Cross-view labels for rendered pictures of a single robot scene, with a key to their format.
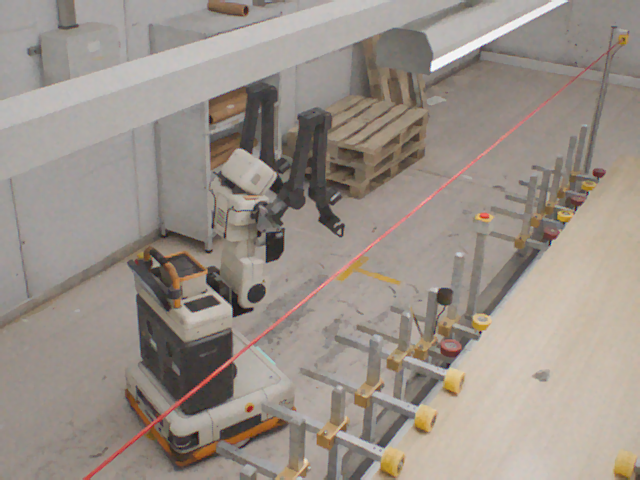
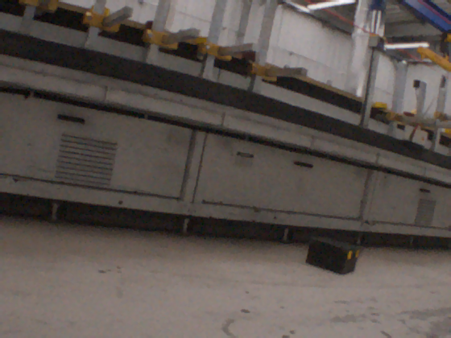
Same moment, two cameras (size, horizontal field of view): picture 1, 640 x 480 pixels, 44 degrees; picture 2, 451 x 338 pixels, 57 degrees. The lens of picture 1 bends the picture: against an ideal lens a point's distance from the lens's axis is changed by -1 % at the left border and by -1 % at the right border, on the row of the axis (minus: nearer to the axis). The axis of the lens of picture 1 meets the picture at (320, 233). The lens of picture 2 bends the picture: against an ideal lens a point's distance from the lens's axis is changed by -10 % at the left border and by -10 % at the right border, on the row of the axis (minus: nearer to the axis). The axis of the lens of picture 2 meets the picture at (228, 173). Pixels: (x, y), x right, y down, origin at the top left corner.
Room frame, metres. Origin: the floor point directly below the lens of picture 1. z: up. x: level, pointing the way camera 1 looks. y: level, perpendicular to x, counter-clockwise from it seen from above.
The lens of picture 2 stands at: (5.61, -0.20, 0.44)
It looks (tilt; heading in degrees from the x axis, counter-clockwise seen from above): 3 degrees down; 207
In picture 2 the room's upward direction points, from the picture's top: 11 degrees clockwise
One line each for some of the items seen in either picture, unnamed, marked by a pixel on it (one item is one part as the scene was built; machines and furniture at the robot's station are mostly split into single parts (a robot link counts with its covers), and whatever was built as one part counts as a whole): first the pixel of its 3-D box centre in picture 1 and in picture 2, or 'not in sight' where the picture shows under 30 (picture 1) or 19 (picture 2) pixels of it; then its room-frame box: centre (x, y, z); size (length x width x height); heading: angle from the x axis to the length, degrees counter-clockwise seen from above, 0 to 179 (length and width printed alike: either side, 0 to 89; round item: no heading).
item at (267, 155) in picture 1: (267, 128); not in sight; (3.68, 0.28, 1.40); 0.11 x 0.06 x 0.43; 37
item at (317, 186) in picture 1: (319, 157); not in sight; (3.33, 0.02, 1.40); 0.11 x 0.06 x 0.43; 37
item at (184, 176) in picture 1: (221, 125); not in sight; (5.45, 0.74, 0.78); 0.90 x 0.45 x 1.55; 150
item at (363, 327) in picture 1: (404, 342); (432, 125); (2.74, -0.36, 0.84); 0.43 x 0.03 x 0.04; 60
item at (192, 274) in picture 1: (182, 274); not in sight; (3.16, 0.62, 0.87); 0.23 x 0.15 x 0.11; 37
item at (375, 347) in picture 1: (371, 392); not in sight; (2.29, -0.20, 0.93); 0.04 x 0.04 x 0.48; 60
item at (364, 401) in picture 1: (369, 391); not in sight; (2.28, -0.19, 0.95); 0.14 x 0.06 x 0.05; 150
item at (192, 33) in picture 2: (541, 205); (169, 39); (4.23, -1.27, 0.81); 0.43 x 0.03 x 0.04; 60
